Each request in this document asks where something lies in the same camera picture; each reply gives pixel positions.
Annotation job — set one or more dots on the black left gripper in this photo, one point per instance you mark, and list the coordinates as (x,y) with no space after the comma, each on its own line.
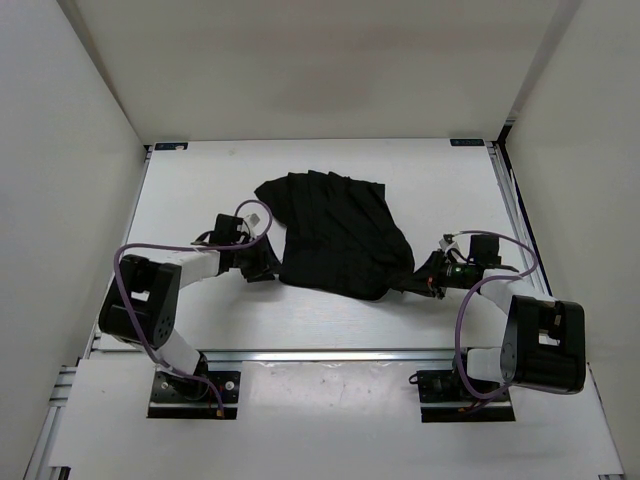
(266,263)

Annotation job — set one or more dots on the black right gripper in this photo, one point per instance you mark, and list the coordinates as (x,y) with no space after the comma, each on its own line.
(419,282)

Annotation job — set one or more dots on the black skirt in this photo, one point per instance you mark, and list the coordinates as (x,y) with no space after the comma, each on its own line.
(341,237)

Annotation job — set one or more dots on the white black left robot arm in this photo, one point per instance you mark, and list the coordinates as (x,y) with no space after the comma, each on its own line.
(141,304)

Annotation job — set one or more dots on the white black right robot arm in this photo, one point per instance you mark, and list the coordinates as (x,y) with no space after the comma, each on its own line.
(543,347)

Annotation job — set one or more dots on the blue right corner label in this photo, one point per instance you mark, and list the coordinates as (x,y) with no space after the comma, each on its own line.
(466,142)

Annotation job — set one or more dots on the blue corner label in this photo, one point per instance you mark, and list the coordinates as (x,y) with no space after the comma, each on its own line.
(466,142)
(171,146)

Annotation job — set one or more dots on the blue left corner label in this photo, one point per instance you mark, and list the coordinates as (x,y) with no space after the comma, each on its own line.
(171,146)

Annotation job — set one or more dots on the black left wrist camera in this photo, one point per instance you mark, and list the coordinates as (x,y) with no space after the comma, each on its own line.
(229,230)

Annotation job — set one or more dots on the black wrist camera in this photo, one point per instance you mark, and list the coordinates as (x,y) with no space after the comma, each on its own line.
(483,250)
(229,230)

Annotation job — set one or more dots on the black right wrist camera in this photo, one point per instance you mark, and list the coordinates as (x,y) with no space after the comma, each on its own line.
(483,250)

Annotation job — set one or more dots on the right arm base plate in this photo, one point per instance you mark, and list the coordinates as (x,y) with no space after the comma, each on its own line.
(443,398)

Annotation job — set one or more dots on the aluminium right frame rail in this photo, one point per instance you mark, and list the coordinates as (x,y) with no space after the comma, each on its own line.
(514,202)

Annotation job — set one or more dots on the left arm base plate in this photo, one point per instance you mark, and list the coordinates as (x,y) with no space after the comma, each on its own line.
(172,397)

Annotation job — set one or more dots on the aluminium front table rail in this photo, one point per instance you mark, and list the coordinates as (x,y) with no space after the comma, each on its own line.
(331,355)

